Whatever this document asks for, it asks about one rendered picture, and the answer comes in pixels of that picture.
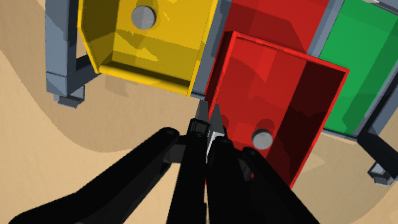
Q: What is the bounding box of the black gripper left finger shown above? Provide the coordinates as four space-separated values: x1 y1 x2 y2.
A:
8 99 211 224

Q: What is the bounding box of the red bin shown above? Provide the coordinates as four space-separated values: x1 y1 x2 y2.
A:
204 31 350 189

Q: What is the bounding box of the yellow bin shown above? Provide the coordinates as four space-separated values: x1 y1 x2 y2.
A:
77 0 218 95

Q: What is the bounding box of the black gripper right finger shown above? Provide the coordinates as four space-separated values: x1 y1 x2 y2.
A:
206 104 320 224

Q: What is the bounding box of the grey steel disc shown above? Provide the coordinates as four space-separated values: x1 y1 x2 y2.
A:
251 129 273 150
131 5 156 30

